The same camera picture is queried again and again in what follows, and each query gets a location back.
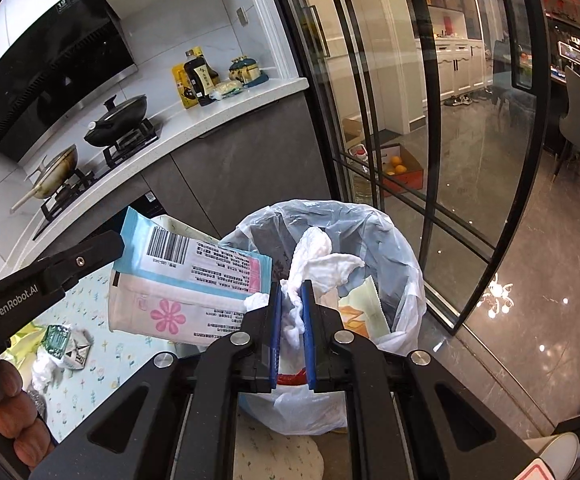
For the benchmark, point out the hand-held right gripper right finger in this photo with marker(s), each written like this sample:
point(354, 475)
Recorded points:
point(307, 360)

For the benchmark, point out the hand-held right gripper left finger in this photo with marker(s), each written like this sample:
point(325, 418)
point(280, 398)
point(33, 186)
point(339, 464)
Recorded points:
point(275, 345)

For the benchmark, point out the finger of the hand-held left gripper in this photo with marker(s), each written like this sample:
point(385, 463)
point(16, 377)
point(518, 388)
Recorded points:
point(84, 260)

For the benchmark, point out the green foil packet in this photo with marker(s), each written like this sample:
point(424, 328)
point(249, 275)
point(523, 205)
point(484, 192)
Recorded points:
point(57, 337)

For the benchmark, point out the white tissue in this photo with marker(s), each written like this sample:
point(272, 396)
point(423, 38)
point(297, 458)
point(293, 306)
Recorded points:
point(44, 372)
point(320, 255)

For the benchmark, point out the white wrapper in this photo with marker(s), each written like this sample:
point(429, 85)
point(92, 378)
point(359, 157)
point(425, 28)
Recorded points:
point(77, 352)

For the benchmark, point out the silver foil wrapper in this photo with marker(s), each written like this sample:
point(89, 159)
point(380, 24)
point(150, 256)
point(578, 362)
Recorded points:
point(35, 402)

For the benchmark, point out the pink and blue wipes packet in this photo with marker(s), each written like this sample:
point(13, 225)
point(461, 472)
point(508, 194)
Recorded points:
point(169, 305)

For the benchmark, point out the black bin with plastic liner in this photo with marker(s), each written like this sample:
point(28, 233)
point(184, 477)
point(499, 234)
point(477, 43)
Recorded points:
point(400, 270)

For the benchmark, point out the black gas stove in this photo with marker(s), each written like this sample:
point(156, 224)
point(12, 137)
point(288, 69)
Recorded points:
point(69, 195)

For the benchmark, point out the black built-in oven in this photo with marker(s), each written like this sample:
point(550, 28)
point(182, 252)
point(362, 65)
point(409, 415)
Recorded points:
point(147, 205)

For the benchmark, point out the beige wok with glass lid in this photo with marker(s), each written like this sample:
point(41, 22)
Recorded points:
point(57, 170)

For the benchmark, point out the floral tablecloth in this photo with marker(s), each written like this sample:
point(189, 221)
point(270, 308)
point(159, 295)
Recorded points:
point(119, 360)

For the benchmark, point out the black pan with lid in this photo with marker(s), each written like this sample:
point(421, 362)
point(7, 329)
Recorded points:
point(119, 122)

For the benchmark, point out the black range hood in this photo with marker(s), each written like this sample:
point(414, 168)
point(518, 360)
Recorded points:
point(44, 85)

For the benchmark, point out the grey kitchen cabinet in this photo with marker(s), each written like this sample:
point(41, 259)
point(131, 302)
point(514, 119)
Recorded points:
point(250, 160)

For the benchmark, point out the yellow seasoning packet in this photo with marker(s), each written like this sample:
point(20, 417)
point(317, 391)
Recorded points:
point(178, 85)

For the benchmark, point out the red box of oranges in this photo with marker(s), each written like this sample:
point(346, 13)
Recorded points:
point(410, 175)

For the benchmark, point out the dark soy sauce bottle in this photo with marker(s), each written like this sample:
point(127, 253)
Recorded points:
point(200, 80)

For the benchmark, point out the clear bag of noodles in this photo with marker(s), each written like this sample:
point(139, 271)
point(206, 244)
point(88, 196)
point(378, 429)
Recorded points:
point(227, 89)

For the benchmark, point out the brown cardboard box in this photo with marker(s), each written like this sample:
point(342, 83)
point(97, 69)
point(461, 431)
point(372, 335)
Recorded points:
point(352, 130)

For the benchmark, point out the condiment jar set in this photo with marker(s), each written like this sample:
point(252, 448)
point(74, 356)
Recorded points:
point(247, 70)

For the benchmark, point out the white round container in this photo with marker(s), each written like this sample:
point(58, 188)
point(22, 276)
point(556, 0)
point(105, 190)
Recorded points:
point(565, 455)

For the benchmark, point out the black framed glass sliding door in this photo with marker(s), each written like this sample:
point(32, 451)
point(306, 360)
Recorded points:
point(370, 85)

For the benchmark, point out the pair of shoes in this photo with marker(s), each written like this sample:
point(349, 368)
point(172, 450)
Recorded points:
point(457, 100)

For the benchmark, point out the white sideboard cabinet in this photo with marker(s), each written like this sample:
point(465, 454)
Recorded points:
point(450, 70)

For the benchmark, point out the black framed glass panel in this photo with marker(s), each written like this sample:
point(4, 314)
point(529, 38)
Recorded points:
point(515, 30)

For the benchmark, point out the television screen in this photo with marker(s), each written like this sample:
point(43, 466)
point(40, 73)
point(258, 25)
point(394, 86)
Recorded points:
point(572, 52)

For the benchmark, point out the grey wall socket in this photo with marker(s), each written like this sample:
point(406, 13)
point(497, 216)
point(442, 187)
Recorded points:
point(243, 16)

